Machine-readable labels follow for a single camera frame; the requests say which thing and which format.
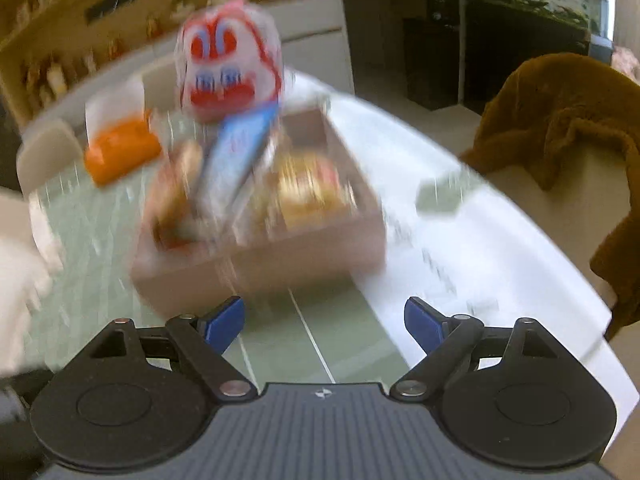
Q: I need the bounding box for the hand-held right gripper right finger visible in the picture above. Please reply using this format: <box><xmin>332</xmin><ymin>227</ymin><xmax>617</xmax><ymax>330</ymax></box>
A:
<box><xmin>387</xmin><ymin>296</ymin><xmax>583</xmax><ymax>401</ymax></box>

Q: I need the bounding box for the rabbit print plastic bag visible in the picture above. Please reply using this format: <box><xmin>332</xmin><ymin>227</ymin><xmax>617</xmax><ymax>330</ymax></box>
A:
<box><xmin>175</xmin><ymin>0</ymin><xmax>286</xmax><ymax>123</ymax></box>

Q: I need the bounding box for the cream chair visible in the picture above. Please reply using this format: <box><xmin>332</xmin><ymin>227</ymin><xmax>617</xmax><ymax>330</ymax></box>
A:
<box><xmin>15</xmin><ymin>120</ymin><xmax>83</xmax><ymax>196</ymax></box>

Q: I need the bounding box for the yellow snack packet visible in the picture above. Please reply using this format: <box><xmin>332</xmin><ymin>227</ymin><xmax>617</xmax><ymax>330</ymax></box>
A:
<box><xmin>272</xmin><ymin>152</ymin><xmax>358</xmax><ymax>231</ymax></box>

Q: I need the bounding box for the blue and white snack packet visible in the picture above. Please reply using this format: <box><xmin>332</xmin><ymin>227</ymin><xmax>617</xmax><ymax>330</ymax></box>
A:
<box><xmin>192</xmin><ymin>102</ymin><xmax>281</xmax><ymax>221</ymax></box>

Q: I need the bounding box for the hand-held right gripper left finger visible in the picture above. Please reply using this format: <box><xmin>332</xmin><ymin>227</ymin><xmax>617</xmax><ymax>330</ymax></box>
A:
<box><xmin>87</xmin><ymin>296</ymin><xmax>258</xmax><ymax>401</ymax></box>

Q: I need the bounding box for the glass fish tank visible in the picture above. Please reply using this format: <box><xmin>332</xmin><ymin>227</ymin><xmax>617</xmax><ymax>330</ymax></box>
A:
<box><xmin>462</xmin><ymin>0</ymin><xmax>613</xmax><ymax>106</ymax></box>

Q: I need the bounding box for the brown cloth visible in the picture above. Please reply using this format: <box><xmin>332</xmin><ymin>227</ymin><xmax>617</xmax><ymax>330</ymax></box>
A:
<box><xmin>457</xmin><ymin>52</ymin><xmax>640</xmax><ymax>343</ymax></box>

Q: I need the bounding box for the green checked tablecloth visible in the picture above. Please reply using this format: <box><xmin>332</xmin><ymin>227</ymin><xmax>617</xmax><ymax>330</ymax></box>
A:
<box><xmin>20</xmin><ymin>85</ymin><xmax>621</xmax><ymax>480</ymax></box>

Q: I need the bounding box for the orange tissue box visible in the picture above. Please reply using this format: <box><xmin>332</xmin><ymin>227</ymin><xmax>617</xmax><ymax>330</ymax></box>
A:
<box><xmin>82</xmin><ymin>115</ymin><xmax>163</xmax><ymax>186</ymax></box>

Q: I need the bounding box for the black appliance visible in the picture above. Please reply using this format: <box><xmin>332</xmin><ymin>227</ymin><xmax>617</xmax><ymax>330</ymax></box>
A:
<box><xmin>402</xmin><ymin>0</ymin><xmax>461</xmax><ymax>111</ymax></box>

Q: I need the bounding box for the round bread clear packet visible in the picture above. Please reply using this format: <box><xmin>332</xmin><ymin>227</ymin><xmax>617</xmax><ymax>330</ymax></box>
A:
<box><xmin>160</xmin><ymin>137</ymin><xmax>206</xmax><ymax>196</ymax></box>

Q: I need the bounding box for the pink cardboard box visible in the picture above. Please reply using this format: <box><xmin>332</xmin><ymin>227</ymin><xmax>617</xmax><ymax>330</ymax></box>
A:
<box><xmin>130</xmin><ymin>105</ymin><xmax>388</xmax><ymax>316</ymax></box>

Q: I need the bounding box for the wooden shelf unit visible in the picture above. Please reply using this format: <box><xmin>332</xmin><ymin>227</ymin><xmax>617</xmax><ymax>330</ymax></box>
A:
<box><xmin>0</xmin><ymin>0</ymin><xmax>351</xmax><ymax>126</ymax></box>

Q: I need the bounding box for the cream printed paper bag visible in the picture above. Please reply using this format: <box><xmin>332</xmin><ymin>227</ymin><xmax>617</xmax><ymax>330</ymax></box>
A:
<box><xmin>0</xmin><ymin>185</ymin><xmax>66</xmax><ymax>376</ymax></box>

